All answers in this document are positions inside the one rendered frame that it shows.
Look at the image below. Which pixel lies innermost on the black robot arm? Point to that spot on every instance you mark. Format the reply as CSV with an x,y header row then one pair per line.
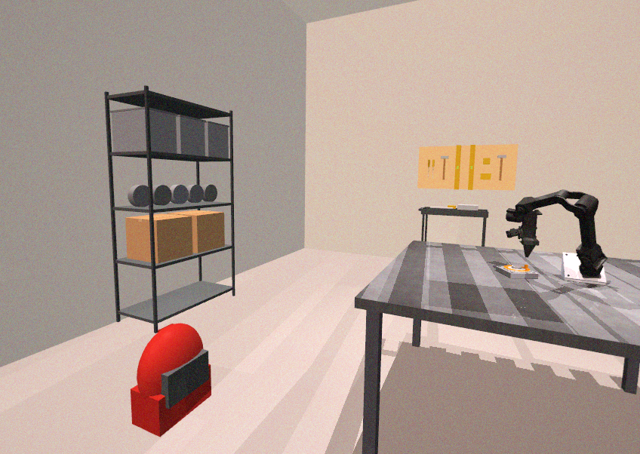
x,y
589,252

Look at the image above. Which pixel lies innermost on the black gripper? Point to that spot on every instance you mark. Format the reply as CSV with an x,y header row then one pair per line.
x,y
529,239

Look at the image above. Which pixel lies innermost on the yellow round plate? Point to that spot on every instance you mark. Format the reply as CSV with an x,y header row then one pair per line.
x,y
523,270

